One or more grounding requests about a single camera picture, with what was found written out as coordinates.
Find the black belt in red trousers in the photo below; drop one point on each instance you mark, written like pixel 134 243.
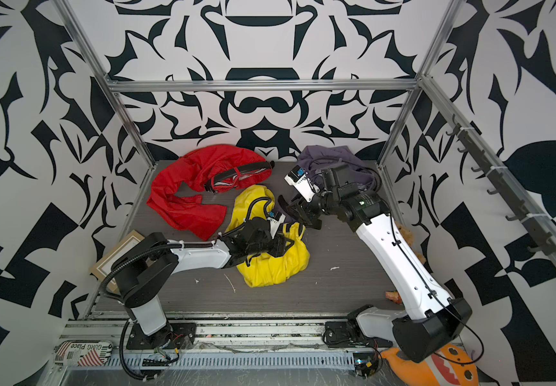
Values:
pixel 240 178

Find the purple trousers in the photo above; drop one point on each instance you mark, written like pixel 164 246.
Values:
pixel 315 158

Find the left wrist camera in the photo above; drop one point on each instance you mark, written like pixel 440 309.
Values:
pixel 275 220

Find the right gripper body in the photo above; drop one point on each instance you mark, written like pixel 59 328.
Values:
pixel 325 203

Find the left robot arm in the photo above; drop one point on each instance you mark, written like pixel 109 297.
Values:
pixel 137 277

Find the brown teddy bear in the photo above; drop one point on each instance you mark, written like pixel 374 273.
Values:
pixel 410 240

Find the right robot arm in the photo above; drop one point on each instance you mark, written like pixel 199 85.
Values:
pixel 432 317

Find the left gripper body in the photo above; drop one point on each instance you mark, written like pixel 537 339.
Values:
pixel 275 247

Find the black coat hook rail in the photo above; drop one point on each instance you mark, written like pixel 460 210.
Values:
pixel 507 187

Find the striped printed card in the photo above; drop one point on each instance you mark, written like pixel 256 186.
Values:
pixel 83 353

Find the orange monster plush toy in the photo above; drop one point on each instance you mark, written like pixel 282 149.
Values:
pixel 449 369

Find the red trousers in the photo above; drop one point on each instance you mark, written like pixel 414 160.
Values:
pixel 176 192

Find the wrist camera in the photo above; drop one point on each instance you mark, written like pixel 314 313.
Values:
pixel 275 220
pixel 298 179

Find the white cable duct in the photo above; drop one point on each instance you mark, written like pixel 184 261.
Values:
pixel 254 360

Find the yellow trousers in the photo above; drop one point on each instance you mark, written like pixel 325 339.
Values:
pixel 265 269

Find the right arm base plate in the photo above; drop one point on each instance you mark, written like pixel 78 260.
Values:
pixel 347 334

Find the framed picture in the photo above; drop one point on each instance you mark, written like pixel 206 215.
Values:
pixel 104 266

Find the small red figurine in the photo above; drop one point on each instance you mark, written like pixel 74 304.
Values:
pixel 394 296

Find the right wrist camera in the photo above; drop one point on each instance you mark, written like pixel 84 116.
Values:
pixel 298 179

